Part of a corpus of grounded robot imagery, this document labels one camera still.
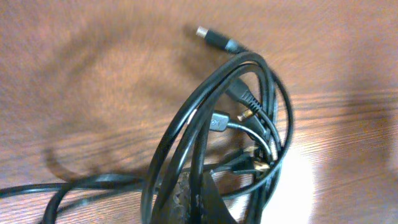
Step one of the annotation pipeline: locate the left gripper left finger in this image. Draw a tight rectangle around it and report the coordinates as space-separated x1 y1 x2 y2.
151 172 192 224

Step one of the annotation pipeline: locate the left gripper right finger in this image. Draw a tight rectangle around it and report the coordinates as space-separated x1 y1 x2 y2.
195 172 237 224

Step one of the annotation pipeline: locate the black USB cable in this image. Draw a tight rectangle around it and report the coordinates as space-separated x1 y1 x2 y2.
0 26 295 224

